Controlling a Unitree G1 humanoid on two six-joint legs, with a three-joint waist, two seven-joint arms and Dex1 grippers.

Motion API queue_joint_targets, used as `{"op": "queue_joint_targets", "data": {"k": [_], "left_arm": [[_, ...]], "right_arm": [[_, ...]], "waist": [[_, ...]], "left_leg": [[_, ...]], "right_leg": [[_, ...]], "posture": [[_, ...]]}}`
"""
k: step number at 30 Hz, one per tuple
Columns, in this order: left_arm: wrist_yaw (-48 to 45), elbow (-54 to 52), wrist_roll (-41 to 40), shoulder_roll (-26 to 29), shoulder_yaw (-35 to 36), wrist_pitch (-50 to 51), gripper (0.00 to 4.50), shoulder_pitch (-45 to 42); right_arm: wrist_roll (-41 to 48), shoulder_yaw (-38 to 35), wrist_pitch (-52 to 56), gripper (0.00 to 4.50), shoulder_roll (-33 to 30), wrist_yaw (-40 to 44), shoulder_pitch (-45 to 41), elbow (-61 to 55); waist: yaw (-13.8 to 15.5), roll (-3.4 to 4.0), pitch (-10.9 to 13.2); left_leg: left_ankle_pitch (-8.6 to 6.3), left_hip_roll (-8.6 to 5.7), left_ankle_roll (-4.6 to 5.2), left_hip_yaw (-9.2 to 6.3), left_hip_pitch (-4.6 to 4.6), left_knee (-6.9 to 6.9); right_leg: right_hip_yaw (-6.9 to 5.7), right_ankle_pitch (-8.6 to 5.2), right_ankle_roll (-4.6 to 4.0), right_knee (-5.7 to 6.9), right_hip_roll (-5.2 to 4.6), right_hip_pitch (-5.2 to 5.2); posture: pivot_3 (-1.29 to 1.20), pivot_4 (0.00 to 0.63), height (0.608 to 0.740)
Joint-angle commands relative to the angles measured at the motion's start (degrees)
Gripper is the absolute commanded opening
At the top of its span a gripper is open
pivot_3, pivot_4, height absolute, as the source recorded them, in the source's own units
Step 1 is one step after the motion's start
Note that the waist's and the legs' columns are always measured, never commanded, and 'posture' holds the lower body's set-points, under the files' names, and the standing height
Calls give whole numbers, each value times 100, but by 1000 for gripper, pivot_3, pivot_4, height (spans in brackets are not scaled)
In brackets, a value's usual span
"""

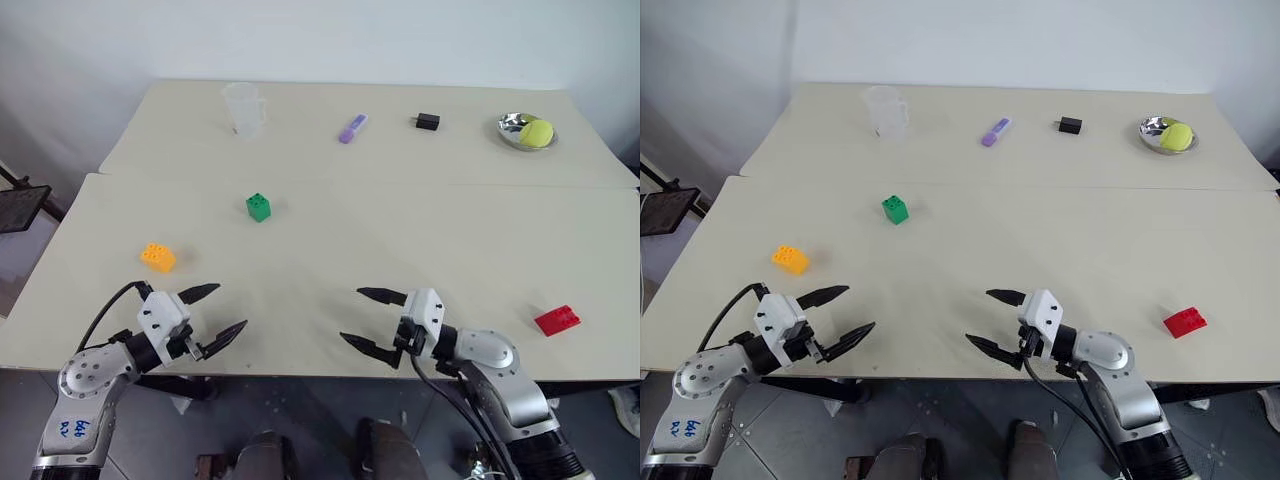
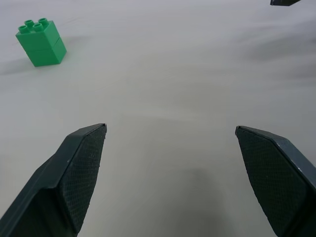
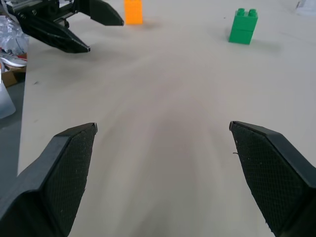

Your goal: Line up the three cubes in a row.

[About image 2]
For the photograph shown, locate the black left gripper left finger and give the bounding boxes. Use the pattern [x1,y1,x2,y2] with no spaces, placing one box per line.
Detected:
[0,123,108,237]

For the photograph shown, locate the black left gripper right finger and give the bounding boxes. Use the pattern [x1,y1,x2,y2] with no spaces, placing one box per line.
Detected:
[235,125,316,237]

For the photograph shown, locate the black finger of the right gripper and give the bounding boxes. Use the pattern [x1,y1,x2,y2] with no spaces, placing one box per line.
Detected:
[270,0,302,6]

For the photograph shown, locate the green toy building block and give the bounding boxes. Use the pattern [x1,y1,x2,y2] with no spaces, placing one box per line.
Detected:
[15,17,68,68]

